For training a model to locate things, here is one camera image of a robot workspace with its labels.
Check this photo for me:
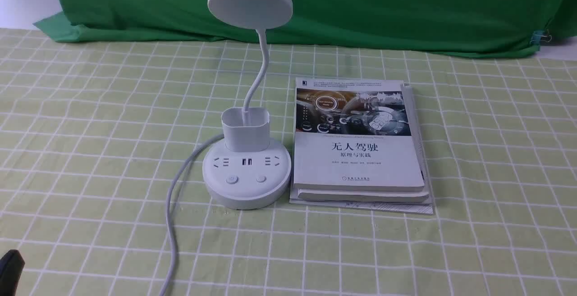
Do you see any green checkered tablecloth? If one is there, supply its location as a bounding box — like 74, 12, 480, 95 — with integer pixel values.
0, 29, 577, 296

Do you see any bottom thin paper booklet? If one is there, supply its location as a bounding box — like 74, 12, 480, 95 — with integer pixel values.
289, 83, 435, 216

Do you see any white desk lamp with socket base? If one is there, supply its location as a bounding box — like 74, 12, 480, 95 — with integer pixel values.
202, 0, 293, 210

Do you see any blue binder clip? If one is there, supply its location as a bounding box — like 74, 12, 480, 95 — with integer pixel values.
529, 29, 553, 46

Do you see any white lamp power cable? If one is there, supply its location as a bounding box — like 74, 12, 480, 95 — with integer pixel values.
157, 133, 224, 296

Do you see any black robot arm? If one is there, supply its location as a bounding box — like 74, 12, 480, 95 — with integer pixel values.
0, 249, 25, 296

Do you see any green backdrop cloth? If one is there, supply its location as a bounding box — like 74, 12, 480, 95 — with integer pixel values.
35, 0, 576, 59

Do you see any top book with car cover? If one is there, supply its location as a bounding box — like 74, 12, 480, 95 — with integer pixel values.
293, 77, 425, 192

